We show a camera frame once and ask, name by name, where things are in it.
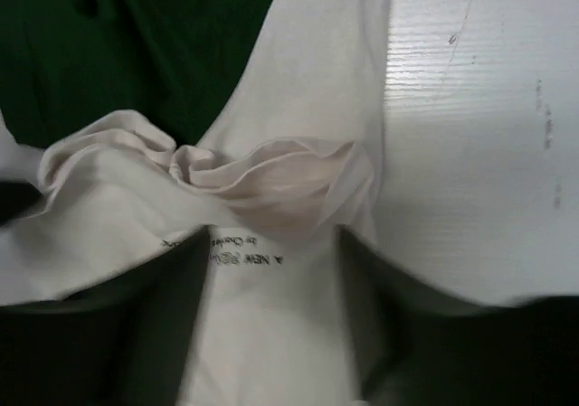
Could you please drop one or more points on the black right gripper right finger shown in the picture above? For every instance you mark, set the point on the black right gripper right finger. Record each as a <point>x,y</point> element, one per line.
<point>416,345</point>

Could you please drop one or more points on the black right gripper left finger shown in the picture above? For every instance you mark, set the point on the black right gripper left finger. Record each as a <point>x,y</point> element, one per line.
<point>124,341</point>

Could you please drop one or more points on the white green raglan t-shirt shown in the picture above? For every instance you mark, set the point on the white green raglan t-shirt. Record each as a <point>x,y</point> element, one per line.
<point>297,151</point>

